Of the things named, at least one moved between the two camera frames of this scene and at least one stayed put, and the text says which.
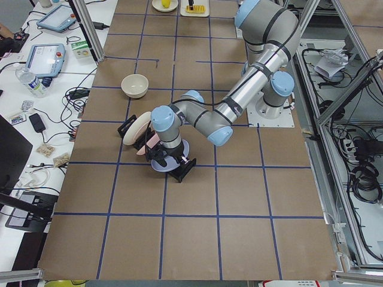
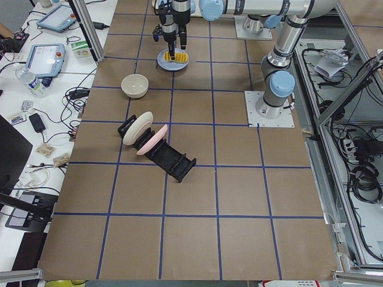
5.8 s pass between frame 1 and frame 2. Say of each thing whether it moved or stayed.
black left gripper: moved
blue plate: moved
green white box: stayed
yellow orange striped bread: moved
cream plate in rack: stayed
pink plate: stayed
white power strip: stayed
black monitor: stayed
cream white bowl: stayed
